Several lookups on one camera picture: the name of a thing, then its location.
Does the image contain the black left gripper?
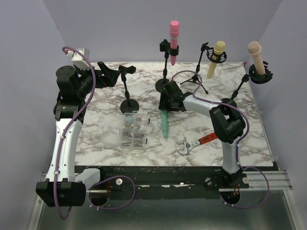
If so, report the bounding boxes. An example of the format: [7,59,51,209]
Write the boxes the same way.
[75,61,120,98]

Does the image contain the mint green toy microphone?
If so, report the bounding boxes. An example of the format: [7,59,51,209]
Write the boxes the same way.
[161,110,168,138]

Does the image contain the black round-base stand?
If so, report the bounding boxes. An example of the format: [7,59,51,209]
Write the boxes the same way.
[155,39,179,92]
[118,65,139,114]

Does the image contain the black tripod shock-mount stand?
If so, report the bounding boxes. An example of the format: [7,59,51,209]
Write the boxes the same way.
[180,42,227,94]

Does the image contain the pink toy microphone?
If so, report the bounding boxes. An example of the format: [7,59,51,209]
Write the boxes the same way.
[169,20,180,66]

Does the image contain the yellow toy microphone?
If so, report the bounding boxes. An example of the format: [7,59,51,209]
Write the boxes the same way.
[207,41,226,79]

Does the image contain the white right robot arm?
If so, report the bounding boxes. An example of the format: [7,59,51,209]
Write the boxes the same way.
[160,81,249,188]

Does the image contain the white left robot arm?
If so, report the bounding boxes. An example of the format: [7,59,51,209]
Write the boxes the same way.
[35,62,120,207]

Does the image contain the beige toy microphone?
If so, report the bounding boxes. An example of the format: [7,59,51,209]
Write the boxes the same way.
[248,41,266,75]

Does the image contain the clear plastic screw box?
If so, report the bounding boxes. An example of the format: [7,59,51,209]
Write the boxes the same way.
[119,113,151,150]

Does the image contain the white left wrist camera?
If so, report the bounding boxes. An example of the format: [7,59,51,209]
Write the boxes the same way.
[71,48,90,70]

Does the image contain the red-handled adjustable wrench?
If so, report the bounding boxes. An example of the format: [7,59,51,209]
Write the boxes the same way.
[178,133,217,155]

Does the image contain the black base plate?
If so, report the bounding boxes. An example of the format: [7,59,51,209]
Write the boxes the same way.
[89,166,279,205]

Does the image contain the black shock-mount stand, right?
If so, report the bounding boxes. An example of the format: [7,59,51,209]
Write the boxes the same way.
[231,61,273,100]

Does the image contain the aluminium mounting rail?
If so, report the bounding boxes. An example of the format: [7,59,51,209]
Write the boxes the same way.
[38,170,292,192]

